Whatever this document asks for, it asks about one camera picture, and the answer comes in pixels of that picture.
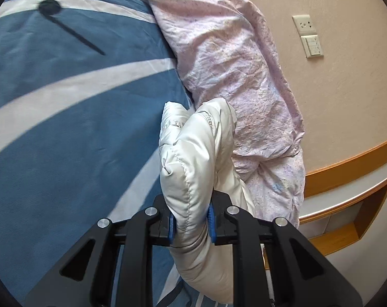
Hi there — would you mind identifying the wooden framed wall niche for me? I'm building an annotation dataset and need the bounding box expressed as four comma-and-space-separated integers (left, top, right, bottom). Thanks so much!
299, 141, 387, 256

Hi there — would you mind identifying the silver quilted down jacket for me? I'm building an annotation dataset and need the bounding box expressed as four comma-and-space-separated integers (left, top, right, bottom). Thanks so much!
159, 98, 255, 303

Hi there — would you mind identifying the white wall switch plate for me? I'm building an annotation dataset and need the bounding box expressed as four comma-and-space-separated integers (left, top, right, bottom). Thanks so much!
300, 35, 323, 58

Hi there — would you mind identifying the blue white striped bedsheet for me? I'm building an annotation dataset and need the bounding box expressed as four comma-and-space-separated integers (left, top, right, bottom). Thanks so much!
0, 0, 192, 306

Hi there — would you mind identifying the pink floral duvet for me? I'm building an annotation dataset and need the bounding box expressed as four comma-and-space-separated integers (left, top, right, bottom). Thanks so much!
144, 0, 305, 225

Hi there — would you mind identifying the white wall socket plate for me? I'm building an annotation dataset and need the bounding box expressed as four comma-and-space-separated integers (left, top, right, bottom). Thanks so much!
292, 15, 317, 36

